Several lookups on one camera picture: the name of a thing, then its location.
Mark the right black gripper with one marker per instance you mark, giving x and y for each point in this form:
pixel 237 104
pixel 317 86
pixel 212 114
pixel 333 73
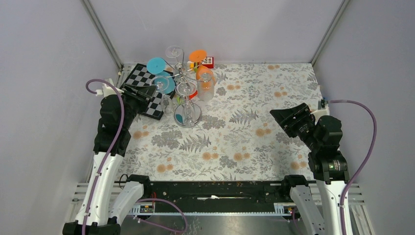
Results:
pixel 284 116

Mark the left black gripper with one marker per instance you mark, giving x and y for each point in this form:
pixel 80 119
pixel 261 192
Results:
pixel 143 94

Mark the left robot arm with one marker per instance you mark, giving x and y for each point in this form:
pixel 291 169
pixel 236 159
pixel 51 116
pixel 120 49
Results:
pixel 98 215

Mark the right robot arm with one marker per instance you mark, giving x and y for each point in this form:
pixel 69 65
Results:
pixel 321 133

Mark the blue wine glass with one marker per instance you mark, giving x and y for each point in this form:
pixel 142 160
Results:
pixel 156 65
pixel 171 85

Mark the chrome wine glass rack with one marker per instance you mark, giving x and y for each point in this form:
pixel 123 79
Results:
pixel 178 79

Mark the orange wine glass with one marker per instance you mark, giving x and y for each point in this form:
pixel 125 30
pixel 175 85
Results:
pixel 198 56

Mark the black white checkerboard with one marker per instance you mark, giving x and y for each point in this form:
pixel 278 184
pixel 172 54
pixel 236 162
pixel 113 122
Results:
pixel 138 75

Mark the floral tablecloth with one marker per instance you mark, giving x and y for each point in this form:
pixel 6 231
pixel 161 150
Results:
pixel 237 138

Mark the red white block toy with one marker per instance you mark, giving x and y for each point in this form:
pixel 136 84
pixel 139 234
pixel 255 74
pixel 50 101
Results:
pixel 208 62

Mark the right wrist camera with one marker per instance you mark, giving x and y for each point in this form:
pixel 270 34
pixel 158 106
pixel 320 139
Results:
pixel 322 110

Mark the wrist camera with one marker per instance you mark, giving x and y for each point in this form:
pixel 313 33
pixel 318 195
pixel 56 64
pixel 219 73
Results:
pixel 108 88
pixel 322 110

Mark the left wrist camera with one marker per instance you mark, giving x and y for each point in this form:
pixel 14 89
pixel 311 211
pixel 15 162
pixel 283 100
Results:
pixel 108 88

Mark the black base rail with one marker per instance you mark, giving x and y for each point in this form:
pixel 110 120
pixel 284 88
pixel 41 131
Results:
pixel 206 197

